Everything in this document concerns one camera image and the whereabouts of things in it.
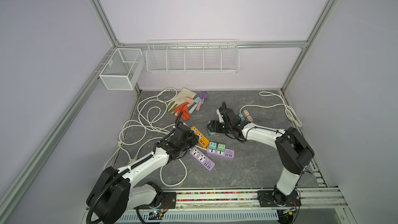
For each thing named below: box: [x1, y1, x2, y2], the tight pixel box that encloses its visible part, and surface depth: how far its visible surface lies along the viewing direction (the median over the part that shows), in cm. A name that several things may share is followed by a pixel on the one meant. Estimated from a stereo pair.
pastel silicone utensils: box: [188, 91, 209, 115], surface depth 114 cm
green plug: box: [217, 143, 226, 152], surface depth 86 cm
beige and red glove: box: [167, 87, 197, 122], surface depth 114 cm
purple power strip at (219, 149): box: [206, 142, 235, 159], surface depth 88 cm
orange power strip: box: [190, 126, 210, 149], surface depth 93 cm
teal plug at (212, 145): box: [208, 141, 218, 150], surface depth 86 cm
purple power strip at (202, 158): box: [189, 146, 216, 171], surface depth 86 cm
